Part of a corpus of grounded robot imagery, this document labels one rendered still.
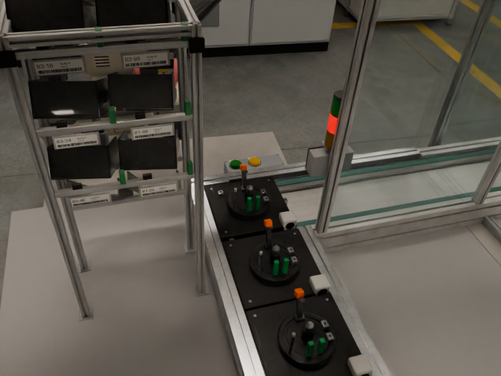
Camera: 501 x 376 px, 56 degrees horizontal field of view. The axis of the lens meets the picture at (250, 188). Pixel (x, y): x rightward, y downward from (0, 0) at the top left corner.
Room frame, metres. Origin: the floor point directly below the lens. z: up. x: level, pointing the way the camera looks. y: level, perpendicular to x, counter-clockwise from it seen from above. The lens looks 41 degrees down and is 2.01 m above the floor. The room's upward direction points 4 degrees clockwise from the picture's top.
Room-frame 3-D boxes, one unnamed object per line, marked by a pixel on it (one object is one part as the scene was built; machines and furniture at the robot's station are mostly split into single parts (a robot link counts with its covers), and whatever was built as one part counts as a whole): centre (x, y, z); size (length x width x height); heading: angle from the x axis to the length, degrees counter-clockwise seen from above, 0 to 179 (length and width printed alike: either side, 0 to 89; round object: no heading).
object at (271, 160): (1.33, -0.01, 0.93); 0.21 x 0.07 x 0.06; 109
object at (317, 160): (1.05, -0.22, 1.29); 0.12 x 0.05 x 0.25; 109
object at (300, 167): (1.34, -0.21, 0.91); 0.89 x 0.06 x 0.11; 109
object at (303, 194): (1.18, -0.29, 0.91); 0.84 x 0.28 x 0.10; 109
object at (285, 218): (1.04, -0.12, 0.97); 0.05 x 0.05 x 0.04; 19
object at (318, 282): (0.86, -0.08, 1.01); 0.24 x 0.24 x 0.13; 19
